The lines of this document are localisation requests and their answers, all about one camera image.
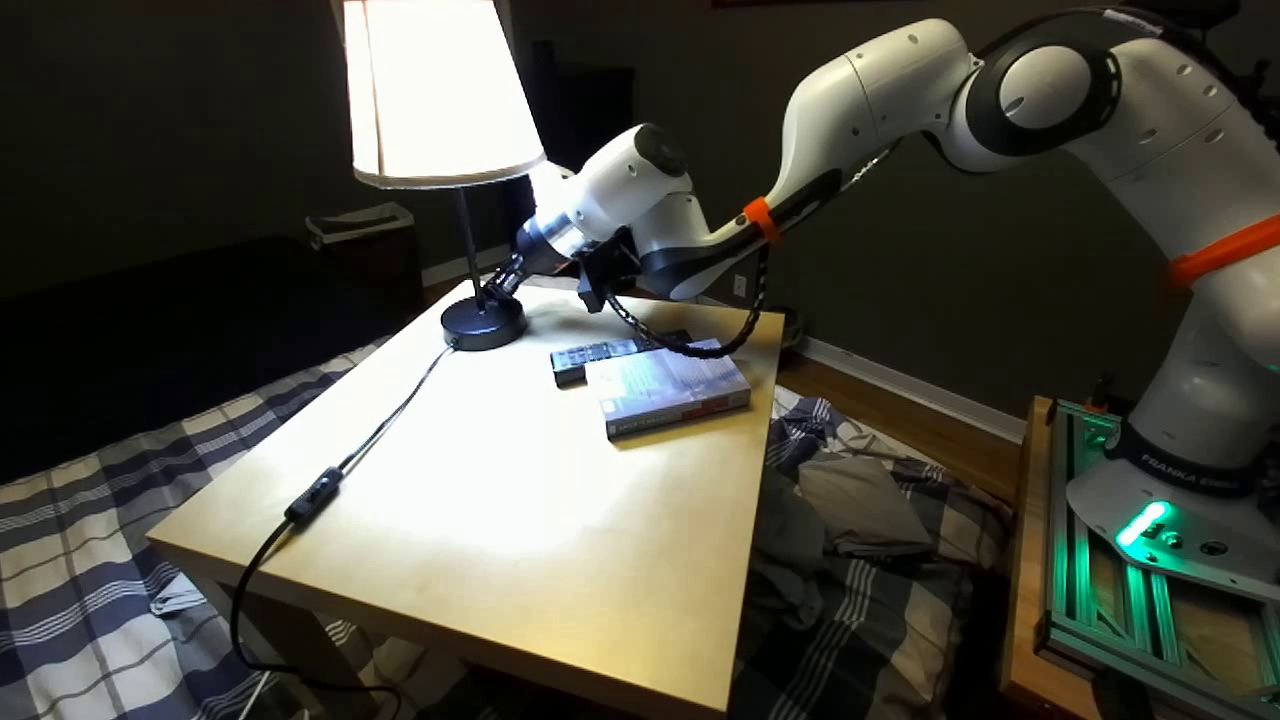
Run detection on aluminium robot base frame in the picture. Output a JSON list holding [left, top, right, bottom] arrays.
[[1035, 397, 1280, 720]]

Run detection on wooden robot platform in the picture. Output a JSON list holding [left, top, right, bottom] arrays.
[[996, 391, 1070, 720]]

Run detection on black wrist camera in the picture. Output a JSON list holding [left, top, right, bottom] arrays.
[[570, 225, 650, 317]]

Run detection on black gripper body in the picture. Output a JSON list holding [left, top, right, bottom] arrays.
[[491, 234, 543, 291]]

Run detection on black lamp power cable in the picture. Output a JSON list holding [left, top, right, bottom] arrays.
[[222, 339, 457, 695]]

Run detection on blue plaid duvet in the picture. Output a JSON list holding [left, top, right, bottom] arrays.
[[0, 337, 1016, 720]]

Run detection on table lamp with white shade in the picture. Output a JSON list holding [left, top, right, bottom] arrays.
[[336, 0, 548, 357]]

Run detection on white baseboard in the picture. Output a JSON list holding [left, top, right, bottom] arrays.
[[797, 333, 1030, 446]]

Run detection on grey hardcover book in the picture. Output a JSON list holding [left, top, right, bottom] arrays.
[[584, 349, 754, 443]]

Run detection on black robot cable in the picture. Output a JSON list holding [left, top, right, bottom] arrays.
[[605, 164, 852, 359]]

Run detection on dark remote control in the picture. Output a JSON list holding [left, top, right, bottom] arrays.
[[543, 333, 670, 391]]

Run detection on light wooden side table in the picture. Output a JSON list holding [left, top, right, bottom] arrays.
[[144, 271, 792, 714]]

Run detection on wooden bedside crate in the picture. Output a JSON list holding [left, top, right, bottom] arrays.
[[301, 199, 427, 329]]

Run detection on grey crumpled cloth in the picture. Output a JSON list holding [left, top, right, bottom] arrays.
[[758, 451, 940, 567]]

